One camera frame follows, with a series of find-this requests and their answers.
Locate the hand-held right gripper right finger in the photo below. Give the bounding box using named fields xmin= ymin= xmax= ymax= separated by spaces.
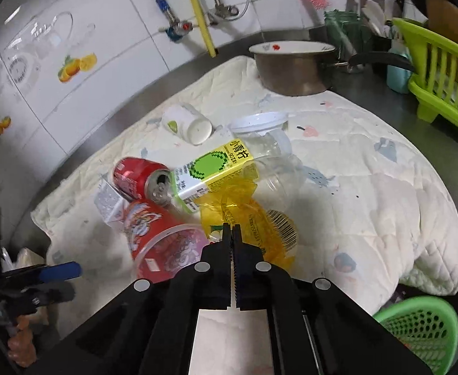
xmin=234 ymin=223 xmax=433 ymax=375

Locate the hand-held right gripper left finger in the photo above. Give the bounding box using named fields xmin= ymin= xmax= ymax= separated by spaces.
xmin=59 ymin=222 xmax=235 ymax=375

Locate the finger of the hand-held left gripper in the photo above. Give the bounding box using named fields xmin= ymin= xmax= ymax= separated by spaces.
xmin=0 ymin=281 xmax=76 ymax=315
xmin=0 ymin=261 xmax=83 ymax=284

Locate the yellow plastic wrapper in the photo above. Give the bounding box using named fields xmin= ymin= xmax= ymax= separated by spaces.
xmin=194 ymin=183 xmax=298 ymax=273

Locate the red instant noodle cup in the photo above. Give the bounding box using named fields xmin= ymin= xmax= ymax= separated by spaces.
xmin=123 ymin=199 xmax=208 ymax=284

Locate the yellow green drink carton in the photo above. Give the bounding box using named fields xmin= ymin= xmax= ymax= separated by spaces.
xmin=170 ymin=137 xmax=261 ymax=214

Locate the small white paper carton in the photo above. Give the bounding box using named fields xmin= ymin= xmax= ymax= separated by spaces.
xmin=94 ymin=182 xmax=130 ymax=224

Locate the clear plastic cup with lid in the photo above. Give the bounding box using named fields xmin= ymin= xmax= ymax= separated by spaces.
xmin=228 ymin=112 xmax=306 ymax=212

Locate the red soda can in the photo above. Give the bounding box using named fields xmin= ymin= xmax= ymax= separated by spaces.
xmin=113 ymin=157 xmax=174 ymax=206

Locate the white small cup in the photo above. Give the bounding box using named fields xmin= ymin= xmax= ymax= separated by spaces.
xmin=162 ymin=103 xmax=213 ymax=146

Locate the green plastic mesh basket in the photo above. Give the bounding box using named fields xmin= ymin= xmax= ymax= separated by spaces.
xmin=373 ymin=296 xmax=458 ymax=375

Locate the person's left hand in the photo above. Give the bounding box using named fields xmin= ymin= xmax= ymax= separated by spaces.
xmin=6 ymin=314 xmax=39 ymax=368

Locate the white plastic bag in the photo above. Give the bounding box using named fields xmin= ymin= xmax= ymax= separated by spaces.
xmin=0 ymin=246 xmax=46 ymax=271

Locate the white quilted printed blanket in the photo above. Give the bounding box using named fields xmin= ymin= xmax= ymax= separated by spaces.
xmin=31 ymin=55 xmax=458 ymax=340

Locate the metal angle valve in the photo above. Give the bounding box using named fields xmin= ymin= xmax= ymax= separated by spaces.
xmin=159 ymin=21 xmax=195 ymax=42
xmin=209 ymin=4 xmax=239 ymax=21

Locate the green translucent utensil cup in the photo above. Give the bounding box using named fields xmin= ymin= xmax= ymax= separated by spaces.
xmin=324 ymin=9 xmax=361 ymax=54

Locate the black utensil holder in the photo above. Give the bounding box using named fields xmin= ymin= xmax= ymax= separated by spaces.
xmin=363 ymin=31 xmax=394 ymax=74

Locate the clear thin tube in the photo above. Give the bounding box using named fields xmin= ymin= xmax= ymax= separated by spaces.
xmin=229 ymin=0 xmax=251 ymax=19

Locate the green plastic dish rack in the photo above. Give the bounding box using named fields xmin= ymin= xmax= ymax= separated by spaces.
xmin=392 ymin=17 xmax=458 ymax=143

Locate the white rice paddle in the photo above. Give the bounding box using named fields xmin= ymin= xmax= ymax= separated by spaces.
xmin=361 ymin=0 xmax=386 ymax=35

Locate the brown cooking pot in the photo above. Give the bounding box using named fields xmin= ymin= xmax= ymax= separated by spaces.
xmin=425 ymin=0 xmax=458 ymax=54

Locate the enamel pot with black handle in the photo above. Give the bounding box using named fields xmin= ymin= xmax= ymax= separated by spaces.
xmin=248 ymin=41 xmax=414 ymax=97

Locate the yellow gas hose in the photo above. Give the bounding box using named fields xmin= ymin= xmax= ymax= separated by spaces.
xmin=176 ymin=0 xmax=219 ymax=59

